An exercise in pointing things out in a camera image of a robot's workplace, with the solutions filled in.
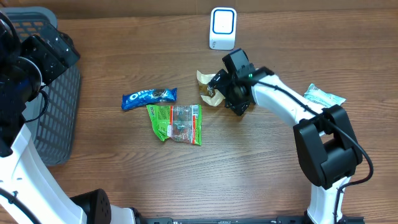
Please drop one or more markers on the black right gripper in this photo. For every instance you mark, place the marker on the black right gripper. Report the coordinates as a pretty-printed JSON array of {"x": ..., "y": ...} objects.
[{"x": 239, "y": 104}]

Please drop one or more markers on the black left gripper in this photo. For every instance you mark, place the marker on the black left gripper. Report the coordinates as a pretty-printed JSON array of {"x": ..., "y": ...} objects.
[{"x": 37, "y": 45}]

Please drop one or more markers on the beige nut snack pouch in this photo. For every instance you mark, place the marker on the beige nut snack pouch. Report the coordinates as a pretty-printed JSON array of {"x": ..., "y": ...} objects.
[{"x": 208, "y": 94}]

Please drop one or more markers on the mint green wipes packet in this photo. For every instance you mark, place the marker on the mint green wipes packet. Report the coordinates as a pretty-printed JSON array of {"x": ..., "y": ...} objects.
[{"x": 316, "y": 95}]

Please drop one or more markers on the blue Oreo cookie packet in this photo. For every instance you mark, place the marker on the blue Oreo cookie packet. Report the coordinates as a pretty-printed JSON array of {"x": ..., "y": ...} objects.
[{"x": 146, "y": 97}]

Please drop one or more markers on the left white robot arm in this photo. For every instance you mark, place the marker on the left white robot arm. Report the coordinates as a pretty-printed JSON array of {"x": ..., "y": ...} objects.
[{"x": 29, "y": 192}]

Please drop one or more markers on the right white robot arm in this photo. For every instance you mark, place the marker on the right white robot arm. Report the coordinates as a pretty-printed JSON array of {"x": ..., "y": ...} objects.
[{"x": 328, "y": 152}]

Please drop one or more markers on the white barcode scanner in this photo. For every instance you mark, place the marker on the white barcode scanner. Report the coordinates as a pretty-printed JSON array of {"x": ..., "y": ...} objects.
[{"x": 222, "y": 34}]

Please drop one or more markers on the green clear snack packet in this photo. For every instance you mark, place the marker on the green clear snack packet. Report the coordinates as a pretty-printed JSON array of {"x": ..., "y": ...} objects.
[{"x": 180, "y": 123}]

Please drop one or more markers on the grey plastic mesh basket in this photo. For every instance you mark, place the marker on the grey plastic mesh basket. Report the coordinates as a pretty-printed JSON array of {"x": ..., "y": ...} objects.
[{"x": 52, "y": 133}]

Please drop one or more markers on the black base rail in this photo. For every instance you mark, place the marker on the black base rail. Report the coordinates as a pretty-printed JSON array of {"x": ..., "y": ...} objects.
[{"x": 278, "y": 220}]

